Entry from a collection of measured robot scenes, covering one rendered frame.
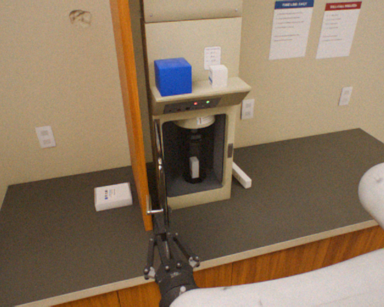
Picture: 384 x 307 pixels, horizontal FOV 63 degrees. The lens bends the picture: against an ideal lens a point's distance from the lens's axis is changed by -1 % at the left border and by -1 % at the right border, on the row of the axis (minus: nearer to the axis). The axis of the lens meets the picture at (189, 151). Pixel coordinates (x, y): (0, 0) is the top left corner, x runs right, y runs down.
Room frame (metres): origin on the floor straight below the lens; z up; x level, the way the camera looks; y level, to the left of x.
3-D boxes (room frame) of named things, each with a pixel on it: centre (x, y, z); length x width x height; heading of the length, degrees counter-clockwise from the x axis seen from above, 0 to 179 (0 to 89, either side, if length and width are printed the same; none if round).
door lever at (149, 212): (0.78, 0.12, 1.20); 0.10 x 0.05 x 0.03; 7
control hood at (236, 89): (1.00, -0.04, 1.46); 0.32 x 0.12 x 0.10; 105
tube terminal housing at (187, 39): (1.18, 0.01, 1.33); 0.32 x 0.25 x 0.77; 105
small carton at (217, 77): (1.02, -0.10, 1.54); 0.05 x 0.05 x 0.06; 10
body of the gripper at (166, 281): (0.42, 0.04, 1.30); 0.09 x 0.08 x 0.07; 15
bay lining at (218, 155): (1.18, 0.01, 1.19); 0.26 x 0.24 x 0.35; 105
